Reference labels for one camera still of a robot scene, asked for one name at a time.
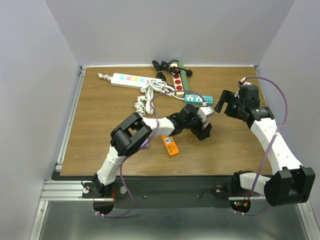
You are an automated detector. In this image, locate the left aluminium rail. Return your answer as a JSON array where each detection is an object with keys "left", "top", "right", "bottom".
[{"left": 40, "top": 66, "right": 87, "bottom": 202}]

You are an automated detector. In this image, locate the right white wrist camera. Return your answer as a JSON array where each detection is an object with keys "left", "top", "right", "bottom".
[{"left": 238, "top": 77, "right": 251, "bottom": 86}]

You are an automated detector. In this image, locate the pink charger plug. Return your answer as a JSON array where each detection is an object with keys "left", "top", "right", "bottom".
[{"left": 201, "top": 122, "right": 212, "bottom": 132}]

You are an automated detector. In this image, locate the black power cord bundle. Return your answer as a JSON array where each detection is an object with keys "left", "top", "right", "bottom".
[{"left": 151, "top": 59, "right": 194, "bottom": 88}]

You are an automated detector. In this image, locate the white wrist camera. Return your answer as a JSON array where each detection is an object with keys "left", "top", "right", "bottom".
[
  {"left": 197, "top": 106, "right": 215, "bottom": 122},
  {"left": 238, "top": 77, "right": 251, "bottom": 86}
]

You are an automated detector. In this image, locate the teal power strip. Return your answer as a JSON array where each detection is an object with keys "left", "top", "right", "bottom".
[{"left": 184, "top": 94, "right": 214, "bottom": 106}]

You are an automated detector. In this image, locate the purple power strip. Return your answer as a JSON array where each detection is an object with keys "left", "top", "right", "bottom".
[{"left": 141, "top": 139, "right": 149, "bottom": 149}]

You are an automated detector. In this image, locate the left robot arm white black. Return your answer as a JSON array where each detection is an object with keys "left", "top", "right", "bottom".
[{"left": 81, "top": 104, "right": 214, "bottom": 198}]

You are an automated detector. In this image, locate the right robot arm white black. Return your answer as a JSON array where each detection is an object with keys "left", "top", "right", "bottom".
[{"left": 214, "top": 84, "right": 316, "bottom": 207}]

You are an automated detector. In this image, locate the white multicolour power strip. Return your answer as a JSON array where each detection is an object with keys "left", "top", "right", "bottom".
[{"left": 108, "top": 73, "right": 162, "bottom": 90}]

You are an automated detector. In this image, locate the beige red power strip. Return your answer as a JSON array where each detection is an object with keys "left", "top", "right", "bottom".
[{"left": 169, "top": 61, "right": 185, "bottom": 99}]

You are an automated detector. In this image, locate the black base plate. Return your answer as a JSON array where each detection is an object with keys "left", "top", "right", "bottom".
[{"left": 82, "top": 175, "right": 254, "bottom": 213}]

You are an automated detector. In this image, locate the orange power strip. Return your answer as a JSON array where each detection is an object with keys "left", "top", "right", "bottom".
[{"left": 161, "top": 135, "right": 179, "bottom": 157}]

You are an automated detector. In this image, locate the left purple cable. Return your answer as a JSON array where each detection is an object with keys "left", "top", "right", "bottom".
[{"left": 94, "top": 91, "right": 208, "bottom": 219}]

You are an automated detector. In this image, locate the white coiled cord purple strip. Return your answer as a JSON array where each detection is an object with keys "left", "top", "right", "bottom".
[{"left": 133, "top": 95, "right": 147, "bottom": 117}]

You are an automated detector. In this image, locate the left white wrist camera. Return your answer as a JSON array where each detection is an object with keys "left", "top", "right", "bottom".
[{"left": 197, "top": 106, "right": 215, "bottom": 122}]

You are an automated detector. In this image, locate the dark green power strip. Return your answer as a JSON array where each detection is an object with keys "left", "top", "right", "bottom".
[{"left": 177, "top": 61, "right": 190, "bottom": 94}]

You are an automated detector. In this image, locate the white cord bundle centre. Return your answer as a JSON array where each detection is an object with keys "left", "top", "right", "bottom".
[{"left": 139, "top": 79, "right": 186, "bottom": 116}]

